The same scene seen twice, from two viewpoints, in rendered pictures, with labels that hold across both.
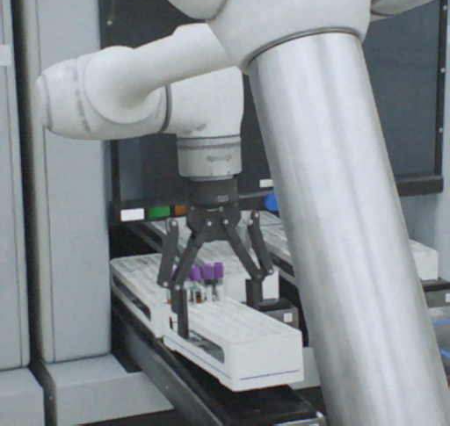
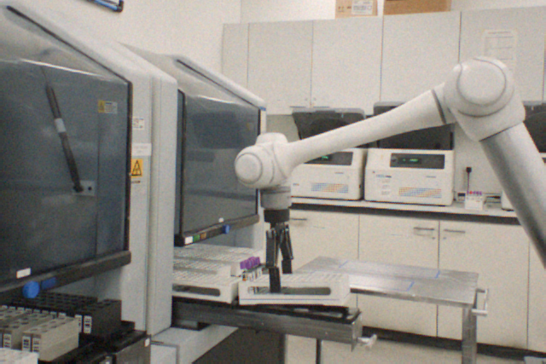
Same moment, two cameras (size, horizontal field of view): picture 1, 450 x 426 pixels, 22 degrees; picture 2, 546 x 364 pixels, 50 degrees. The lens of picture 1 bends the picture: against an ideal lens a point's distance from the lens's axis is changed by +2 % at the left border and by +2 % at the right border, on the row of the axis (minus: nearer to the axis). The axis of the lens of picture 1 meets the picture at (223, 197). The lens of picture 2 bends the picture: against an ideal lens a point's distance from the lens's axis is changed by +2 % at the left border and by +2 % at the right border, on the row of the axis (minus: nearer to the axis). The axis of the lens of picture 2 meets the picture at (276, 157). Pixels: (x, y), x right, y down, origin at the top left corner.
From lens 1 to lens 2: 139 cm
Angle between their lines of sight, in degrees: 51
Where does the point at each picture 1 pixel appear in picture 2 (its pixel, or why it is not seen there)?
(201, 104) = not seen: hidden behind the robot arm
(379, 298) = not seen: outside the picture
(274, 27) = (519, 118)
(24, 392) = (171, 352)
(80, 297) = (164, 293)
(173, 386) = (272, 320)
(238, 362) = (342, 291)
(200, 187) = (282, 212)
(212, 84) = not seen: hidden behind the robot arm
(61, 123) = (264, 177)
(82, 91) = (274, 161)
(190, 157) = (279, 197)
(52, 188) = (159, 228)
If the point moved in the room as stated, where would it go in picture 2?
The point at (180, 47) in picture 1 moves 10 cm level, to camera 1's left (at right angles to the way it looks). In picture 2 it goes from (338, 137) to (315, 136)
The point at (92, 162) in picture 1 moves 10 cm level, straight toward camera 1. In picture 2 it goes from (171, 211) to (199, 215)
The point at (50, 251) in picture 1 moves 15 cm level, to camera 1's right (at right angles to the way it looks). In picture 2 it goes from (155, 266) to (197, 258)
